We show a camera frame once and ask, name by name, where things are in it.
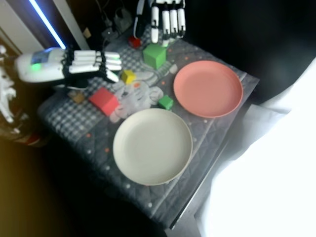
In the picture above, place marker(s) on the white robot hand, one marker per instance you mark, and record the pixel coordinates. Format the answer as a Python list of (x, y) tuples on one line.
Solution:
[(168, 17), (39, 65)]

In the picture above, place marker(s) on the white plate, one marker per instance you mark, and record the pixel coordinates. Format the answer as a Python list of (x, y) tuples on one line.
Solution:
[(151, 146)]

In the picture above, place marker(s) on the blue-white light strip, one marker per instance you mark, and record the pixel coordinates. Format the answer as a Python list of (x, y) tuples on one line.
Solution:
[(48, 24)]

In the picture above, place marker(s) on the small red cube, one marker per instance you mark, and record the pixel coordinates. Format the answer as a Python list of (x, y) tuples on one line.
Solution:
[(135, 42)]

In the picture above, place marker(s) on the small green cube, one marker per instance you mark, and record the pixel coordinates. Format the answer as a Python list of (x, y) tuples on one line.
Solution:
[(165, 102)]

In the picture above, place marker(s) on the large green cube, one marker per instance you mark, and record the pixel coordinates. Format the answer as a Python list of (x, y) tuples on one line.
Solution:
[(154, 55)]

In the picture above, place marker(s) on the grey socket block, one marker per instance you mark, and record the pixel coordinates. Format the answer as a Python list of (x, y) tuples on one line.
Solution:
[(109, 33)]

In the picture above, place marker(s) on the grey quilt with bear print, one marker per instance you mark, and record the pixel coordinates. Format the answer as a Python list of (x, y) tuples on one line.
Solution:
[(79, 123)]

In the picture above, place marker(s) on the small yellow cube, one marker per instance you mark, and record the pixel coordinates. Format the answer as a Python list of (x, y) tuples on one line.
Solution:
[(128, 76)]

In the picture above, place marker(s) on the large red block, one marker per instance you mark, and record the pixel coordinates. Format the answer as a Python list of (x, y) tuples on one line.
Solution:
[(103, 101)]

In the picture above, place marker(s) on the dark power adapter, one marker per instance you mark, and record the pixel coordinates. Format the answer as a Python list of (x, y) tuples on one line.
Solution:
[(122, 19)]

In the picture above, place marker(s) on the pink plate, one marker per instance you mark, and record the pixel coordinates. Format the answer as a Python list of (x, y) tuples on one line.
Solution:
[(207, 89)]

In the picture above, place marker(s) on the small brown block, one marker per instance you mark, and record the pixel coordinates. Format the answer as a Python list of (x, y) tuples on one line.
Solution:
[(77, 96)]

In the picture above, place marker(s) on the white cloth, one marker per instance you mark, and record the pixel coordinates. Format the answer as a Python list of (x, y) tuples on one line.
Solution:
[(269, 160)]

